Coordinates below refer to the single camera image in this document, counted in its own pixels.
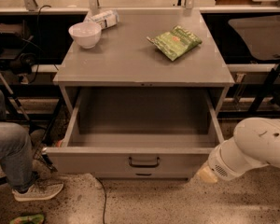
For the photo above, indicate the grey top drawer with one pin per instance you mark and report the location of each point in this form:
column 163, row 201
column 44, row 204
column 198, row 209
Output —
column 110, row 125

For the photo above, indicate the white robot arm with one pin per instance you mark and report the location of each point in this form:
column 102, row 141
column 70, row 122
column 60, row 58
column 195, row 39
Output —
column 255, row 144

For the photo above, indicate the grey metal cabinet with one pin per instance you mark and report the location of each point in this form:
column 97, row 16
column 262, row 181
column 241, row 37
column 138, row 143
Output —
column 124, row 58

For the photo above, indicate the green snack bag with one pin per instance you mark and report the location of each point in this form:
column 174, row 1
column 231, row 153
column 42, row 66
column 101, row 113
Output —
column 176, row 42

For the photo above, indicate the white ceramic bowl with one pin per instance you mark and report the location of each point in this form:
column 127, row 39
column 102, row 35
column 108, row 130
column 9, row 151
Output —
column 85, row 34

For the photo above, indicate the grey sneaker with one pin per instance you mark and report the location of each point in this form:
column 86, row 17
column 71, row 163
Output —
column 39, row 191

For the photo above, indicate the person's leg in jeans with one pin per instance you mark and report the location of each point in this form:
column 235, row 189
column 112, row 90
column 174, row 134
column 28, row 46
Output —
column 15, row 152

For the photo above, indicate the black office chair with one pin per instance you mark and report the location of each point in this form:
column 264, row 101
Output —
column 262, row 37

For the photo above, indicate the black equipment on left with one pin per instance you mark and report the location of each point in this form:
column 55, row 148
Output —
column 14, row 38

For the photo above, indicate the green object on floor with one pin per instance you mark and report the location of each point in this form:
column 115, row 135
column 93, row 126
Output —
column 32, row 219

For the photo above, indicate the black drawer handle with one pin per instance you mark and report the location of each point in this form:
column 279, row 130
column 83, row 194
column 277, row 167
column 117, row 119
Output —
column 144, row 163

